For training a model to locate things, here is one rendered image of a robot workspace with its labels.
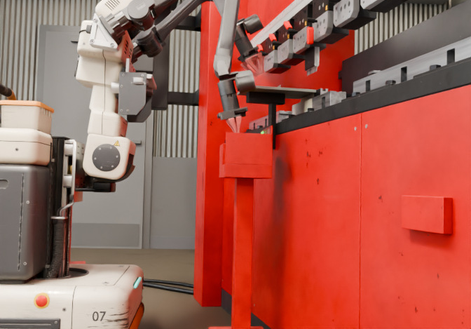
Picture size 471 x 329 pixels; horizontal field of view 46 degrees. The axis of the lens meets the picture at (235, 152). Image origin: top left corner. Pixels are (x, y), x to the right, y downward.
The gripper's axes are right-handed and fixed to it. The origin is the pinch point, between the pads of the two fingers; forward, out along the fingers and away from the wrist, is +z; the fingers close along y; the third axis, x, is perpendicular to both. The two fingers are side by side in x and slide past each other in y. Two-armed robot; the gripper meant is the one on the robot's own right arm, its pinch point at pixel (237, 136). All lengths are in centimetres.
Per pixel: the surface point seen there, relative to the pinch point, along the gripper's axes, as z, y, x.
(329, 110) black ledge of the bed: 0.0, 23.5, -31.3
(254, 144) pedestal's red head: 4.2, 4.2, -4.8
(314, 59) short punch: -23.6, 38.4, 16.5
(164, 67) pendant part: -60, -11, 155
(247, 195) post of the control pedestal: 20.5, -0.9, 2.2
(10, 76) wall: -126, -148, 375
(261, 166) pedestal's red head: 11.9, 4.9, -4.8
